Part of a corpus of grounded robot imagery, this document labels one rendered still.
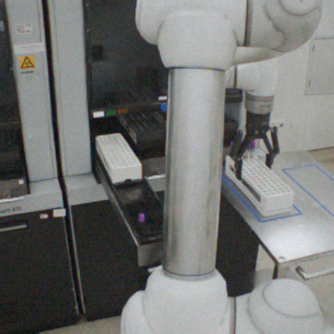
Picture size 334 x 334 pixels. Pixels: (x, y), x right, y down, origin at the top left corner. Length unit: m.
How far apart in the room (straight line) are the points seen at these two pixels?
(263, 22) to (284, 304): 0.49
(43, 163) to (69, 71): 0.35
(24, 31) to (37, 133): 0.37
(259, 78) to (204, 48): 0.59
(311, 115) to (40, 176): 2.36
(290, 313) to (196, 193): 0.27
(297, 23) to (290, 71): 2.59
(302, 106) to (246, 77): 2.19
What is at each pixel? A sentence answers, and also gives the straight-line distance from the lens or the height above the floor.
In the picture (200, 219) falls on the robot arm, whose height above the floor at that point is 1.10.
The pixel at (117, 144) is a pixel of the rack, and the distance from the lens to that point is 1.70.
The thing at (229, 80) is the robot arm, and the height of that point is 1.18.
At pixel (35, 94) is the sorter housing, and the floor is 1.08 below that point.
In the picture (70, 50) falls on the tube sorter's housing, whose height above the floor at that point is 1.22.
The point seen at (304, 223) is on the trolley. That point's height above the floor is 0.82.
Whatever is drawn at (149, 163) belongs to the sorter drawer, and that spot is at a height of 0.79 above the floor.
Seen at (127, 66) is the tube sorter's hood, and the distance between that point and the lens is 1.66.
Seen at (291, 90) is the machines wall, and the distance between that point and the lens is 3.41.
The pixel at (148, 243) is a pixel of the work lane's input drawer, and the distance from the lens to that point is 1.27.
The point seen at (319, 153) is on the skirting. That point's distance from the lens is 3.79.
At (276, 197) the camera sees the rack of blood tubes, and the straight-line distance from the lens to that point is 1.36.
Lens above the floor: 1.54
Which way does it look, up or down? 27 degrees down
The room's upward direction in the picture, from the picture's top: straight up
